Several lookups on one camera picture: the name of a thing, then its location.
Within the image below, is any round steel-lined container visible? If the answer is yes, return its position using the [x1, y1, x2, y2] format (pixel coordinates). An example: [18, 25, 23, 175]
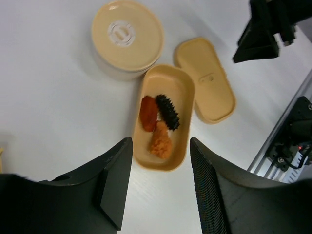
[92, 48, 155, 81]

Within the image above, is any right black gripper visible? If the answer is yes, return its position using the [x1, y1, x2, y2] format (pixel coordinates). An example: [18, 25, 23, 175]
[233, 0, 312, 63]

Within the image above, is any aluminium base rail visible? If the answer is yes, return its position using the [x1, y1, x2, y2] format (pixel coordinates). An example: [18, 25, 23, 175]
[248, 72, 312, 183]

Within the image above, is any tan rectangular box lid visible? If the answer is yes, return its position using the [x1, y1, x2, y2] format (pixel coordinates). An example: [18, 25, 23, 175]
[174, 37, 236, 124]

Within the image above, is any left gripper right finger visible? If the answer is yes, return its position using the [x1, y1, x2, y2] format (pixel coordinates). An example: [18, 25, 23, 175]
[190, 137, 312, 234]

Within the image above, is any black sea cucumber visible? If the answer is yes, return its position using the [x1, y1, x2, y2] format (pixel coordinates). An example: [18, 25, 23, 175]
[156, 94, 180, 131]

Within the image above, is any tan rectangular lunch box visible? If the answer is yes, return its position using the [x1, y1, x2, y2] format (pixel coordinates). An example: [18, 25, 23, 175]
[132, 65, 195, 171]

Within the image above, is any fried chicken piece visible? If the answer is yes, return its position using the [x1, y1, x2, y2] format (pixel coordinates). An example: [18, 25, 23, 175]
[149, 121, 172, 159]

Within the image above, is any red-orange food slice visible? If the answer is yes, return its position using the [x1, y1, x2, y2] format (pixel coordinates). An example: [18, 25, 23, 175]
[139, 96, 158, 132]

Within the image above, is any round beige lid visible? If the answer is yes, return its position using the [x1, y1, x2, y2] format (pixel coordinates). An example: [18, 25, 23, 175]
[91, 0, 164, 72]

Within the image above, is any bamboo fan-shaped tray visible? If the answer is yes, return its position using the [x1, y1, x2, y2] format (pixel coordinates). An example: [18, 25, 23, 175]
[0, 148, 3, 173]

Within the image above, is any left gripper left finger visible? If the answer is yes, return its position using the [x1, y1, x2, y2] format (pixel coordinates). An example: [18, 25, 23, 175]
[0, 137, 133, 234]

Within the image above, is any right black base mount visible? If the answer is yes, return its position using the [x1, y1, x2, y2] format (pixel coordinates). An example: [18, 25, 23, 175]
[265, 96, 312, 172]

